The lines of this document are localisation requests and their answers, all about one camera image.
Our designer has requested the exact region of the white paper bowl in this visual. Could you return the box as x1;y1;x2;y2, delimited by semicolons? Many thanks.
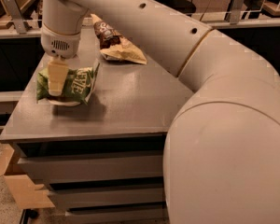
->
47;90;91;106

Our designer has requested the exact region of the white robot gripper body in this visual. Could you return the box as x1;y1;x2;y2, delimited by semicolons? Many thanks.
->
41;23;81;59

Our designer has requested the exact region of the brown and tan chip bag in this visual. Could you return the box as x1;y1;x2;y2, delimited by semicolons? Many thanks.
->
91;14;147;64

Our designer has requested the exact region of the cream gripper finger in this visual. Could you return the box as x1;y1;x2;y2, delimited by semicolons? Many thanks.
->
47;57;69;96

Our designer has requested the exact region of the cardboard box on floor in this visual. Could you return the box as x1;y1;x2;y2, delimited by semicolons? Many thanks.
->
0;145;54;209

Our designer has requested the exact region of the green jalapeno chip bag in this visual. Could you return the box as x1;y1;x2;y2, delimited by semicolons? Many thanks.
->
36;63;100;101

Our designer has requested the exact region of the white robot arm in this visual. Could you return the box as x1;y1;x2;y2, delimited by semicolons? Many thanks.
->
43;0;280;224

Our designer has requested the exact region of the grey drawer counter unit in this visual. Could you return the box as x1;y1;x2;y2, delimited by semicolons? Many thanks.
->
0;28;192;224

